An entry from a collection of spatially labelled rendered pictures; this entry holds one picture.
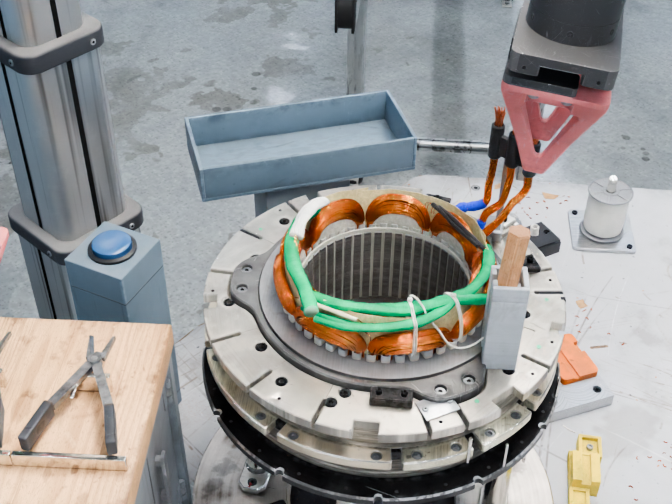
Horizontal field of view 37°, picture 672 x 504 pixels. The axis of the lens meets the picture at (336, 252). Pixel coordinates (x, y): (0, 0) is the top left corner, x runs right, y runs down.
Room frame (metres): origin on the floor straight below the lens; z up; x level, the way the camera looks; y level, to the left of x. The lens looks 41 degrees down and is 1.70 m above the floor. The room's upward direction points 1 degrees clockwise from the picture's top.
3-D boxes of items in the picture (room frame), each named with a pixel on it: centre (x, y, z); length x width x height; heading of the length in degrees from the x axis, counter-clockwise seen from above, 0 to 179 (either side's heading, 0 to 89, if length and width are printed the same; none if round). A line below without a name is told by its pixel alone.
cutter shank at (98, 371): (0.54, 0.19, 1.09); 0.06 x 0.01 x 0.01; 22
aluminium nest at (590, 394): (0.83, -0.27, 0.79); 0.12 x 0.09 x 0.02; 20
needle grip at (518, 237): (0.57, -0.13, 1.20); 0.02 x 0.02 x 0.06
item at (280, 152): (0.96, 0.04, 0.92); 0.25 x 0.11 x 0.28; 106
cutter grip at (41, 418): (0.50, 0.23, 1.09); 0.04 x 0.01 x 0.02; 162
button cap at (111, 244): (0.77, 0.23, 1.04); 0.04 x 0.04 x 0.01
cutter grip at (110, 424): (0.50, 0.17, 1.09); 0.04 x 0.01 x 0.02; 12
